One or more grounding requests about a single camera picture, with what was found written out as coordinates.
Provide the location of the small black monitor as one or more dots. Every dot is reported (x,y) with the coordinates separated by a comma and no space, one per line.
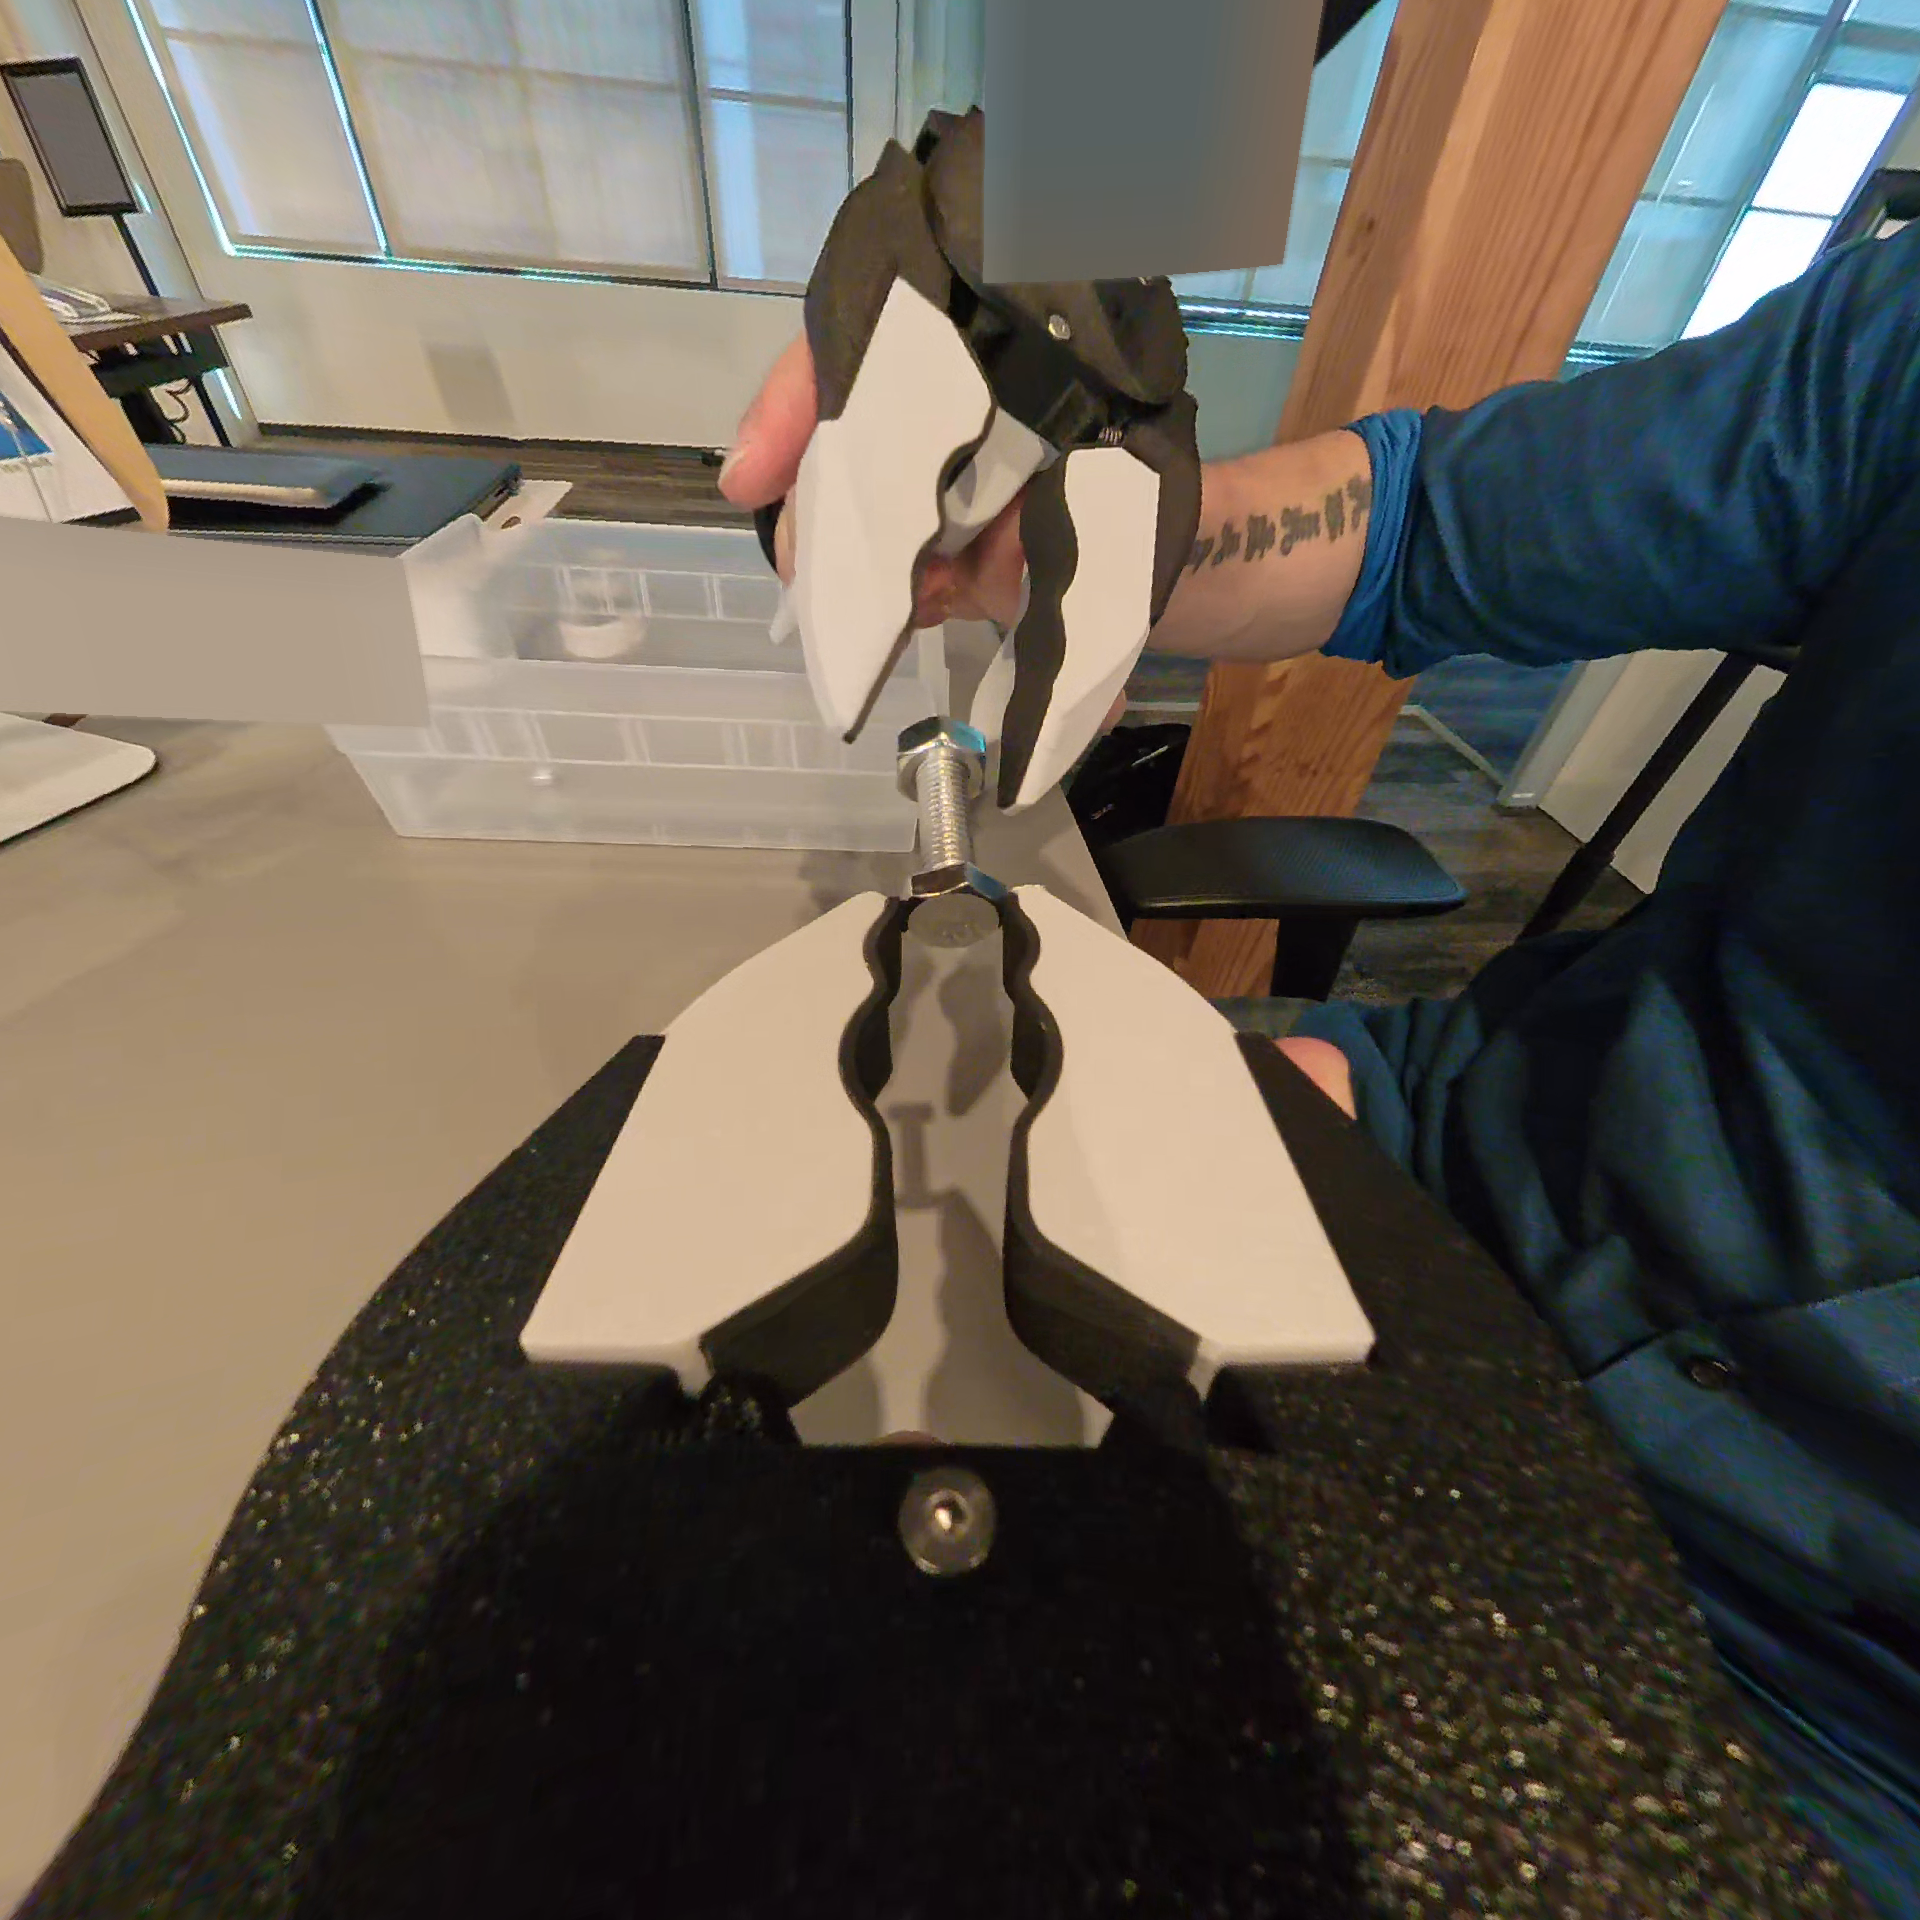
(68,136)

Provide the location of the silver laptop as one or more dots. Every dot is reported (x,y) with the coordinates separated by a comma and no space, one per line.
(255,483)

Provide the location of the window with white blind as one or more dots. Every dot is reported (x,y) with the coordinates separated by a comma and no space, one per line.
(525,136)

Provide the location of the person's right forearm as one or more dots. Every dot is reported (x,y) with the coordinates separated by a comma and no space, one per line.
(1276,586)

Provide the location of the person's black office chair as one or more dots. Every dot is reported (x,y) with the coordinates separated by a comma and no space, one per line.
(1290,886)

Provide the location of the long brown desk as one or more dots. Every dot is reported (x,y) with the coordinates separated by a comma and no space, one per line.
(159,318)

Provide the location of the clear plastic bin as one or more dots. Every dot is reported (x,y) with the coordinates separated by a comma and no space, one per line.
(629,779)

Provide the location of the person's right hand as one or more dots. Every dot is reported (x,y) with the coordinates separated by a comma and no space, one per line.
(773,434)

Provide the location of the person's blue shirt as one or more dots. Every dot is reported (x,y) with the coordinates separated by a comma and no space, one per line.
(1652,974)

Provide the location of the printed instruction sheet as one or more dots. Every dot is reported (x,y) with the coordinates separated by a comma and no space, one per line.
(44,451)

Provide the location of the light wooden support post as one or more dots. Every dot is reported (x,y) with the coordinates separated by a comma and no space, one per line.
(1440,299)

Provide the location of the black bag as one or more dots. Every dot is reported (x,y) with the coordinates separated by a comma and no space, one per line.
(1132,786)

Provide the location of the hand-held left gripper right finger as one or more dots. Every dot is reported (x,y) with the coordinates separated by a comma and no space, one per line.
(1185,1185)

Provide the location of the steel hex nut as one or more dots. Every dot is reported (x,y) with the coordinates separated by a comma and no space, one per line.
(937,745)

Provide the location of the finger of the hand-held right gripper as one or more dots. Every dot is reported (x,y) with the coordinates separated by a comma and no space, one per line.
(1103,600)
(869,510)

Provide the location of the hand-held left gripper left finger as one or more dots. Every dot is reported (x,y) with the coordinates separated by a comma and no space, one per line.
(720,1170)

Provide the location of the steel hex bolt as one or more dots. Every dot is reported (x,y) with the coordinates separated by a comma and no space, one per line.
(949,826)

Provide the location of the person's left hand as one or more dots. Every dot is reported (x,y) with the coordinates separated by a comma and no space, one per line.
(1319,1073)

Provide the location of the black flat box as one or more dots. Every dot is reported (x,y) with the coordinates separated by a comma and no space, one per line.
(434,504)

